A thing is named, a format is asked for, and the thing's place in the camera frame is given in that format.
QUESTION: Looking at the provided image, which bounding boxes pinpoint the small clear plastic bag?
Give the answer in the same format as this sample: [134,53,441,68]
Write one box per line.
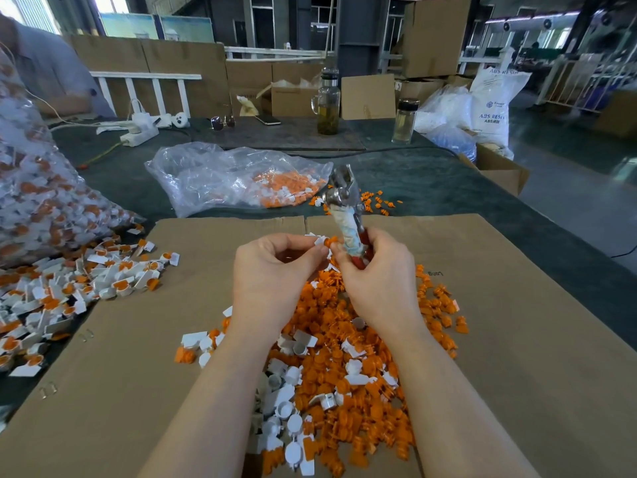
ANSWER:
[145,142,334,217]

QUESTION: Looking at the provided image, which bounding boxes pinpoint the white woven sack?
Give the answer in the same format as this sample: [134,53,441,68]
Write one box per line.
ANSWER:
[470,49,531,157]

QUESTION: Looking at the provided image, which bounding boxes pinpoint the white metal rack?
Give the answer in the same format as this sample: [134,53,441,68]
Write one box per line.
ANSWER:
[537,51,637,114]

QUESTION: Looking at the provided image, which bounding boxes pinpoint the scatter of orange offcuts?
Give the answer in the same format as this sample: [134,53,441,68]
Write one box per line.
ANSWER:
[311,189,401,215]

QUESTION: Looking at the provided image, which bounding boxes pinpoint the open brown cardboard box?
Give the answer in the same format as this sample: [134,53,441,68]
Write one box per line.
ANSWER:
[459,143,531,196]

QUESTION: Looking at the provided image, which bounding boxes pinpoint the open cardboard box with paper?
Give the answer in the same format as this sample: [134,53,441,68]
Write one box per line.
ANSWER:
[255,77,326,120]

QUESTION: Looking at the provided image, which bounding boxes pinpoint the white railing frame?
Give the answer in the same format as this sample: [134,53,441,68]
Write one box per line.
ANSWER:
[90,71,203,120]

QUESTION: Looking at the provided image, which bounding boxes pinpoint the glass bottle with black lid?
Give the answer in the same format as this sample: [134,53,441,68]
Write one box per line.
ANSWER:
[392,98,420,144]

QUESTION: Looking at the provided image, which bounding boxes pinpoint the brown cardboard sheet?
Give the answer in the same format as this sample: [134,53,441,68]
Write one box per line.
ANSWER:
[303,212,637,478]
[0,216,310,478]

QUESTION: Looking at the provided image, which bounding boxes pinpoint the dark steel pillar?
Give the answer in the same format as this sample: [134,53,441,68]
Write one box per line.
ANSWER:
[336,0,390,76]

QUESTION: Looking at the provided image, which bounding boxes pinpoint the pile of orange and white parts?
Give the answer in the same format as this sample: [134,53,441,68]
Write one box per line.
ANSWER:
[174,234,469,478]

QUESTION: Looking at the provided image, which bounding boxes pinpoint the clear blue plastic bag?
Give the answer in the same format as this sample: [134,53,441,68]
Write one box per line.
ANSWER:
[413,85,479,160]

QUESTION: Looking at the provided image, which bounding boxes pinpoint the white power strip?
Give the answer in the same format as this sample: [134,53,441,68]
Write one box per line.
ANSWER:
[96,111,190,148]

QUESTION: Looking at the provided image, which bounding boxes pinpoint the large clear bag of seals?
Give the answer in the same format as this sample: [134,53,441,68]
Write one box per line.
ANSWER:
[0,54,143,270]

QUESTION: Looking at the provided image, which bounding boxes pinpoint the person's left hand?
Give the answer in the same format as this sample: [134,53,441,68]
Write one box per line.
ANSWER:
[231,232,330,339]

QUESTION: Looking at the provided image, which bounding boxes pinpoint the silver red-handled pliers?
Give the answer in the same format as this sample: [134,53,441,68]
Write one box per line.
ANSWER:
[324,163,372,261]

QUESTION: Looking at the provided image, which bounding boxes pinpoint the pile of assembled white-orange parts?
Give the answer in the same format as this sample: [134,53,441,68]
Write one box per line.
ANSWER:
[0,226,182,434]

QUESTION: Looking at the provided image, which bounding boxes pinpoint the glass tea jar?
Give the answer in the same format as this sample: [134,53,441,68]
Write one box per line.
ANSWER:
[311,69,342,135]

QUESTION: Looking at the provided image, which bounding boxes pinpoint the person's left forearm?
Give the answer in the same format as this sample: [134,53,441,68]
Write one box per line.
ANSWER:
[139,328,285,478]

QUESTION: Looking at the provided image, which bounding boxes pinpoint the row of upright cardboard sheets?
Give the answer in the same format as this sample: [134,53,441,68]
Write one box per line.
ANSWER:
[64,37,330,120]

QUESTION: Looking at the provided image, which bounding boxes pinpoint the flat brown cardboard panel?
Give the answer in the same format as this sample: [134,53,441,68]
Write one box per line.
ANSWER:
[341,73,397,120]

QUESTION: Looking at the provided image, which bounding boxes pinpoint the tall brown cardboard box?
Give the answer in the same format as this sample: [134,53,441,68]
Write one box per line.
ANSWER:
[401,0,472,80]

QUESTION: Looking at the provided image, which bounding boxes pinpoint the person's right hand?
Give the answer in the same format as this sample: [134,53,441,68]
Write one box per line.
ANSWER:
[329,228,426,333]

